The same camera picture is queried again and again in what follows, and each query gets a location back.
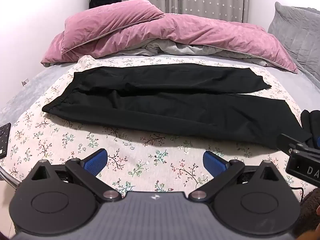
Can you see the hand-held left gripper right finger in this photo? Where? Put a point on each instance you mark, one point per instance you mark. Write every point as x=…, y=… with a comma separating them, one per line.
x=214, y=164

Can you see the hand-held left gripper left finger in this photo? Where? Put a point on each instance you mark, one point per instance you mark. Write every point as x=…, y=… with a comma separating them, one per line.
x=96, y=162

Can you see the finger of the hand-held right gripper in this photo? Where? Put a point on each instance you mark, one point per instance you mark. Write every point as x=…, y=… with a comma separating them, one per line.
x=295, y=142

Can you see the black pants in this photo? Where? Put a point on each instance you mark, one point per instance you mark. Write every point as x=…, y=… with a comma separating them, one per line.
x=175, y=100

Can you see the folded black cloth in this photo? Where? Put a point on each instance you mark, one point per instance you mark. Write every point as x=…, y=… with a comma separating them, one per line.
x=311, y=122

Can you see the person's brown fuzzy clothing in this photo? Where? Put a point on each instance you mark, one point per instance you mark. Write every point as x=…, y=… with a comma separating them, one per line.
x=310, y=212

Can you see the floral bed sheet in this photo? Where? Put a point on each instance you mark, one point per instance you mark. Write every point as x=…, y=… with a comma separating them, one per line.
x=150, y=155

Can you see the flat black device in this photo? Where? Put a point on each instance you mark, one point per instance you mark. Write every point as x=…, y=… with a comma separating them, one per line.
x=4, y=140

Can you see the grey bed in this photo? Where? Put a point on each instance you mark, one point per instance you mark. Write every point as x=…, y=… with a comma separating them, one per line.
x=30, y=87

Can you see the grey quilted pillow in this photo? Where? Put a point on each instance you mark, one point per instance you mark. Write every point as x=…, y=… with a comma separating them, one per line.
x=295, y=30

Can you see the pink duvet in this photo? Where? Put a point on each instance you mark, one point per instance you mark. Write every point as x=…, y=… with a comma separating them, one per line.
x=155, y=27

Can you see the chrome metal rail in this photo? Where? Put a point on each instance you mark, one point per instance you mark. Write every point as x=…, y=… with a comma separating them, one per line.
x=8, y=178

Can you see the white wall socket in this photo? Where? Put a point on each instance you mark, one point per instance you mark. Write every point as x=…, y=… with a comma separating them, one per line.
x=25, y=82

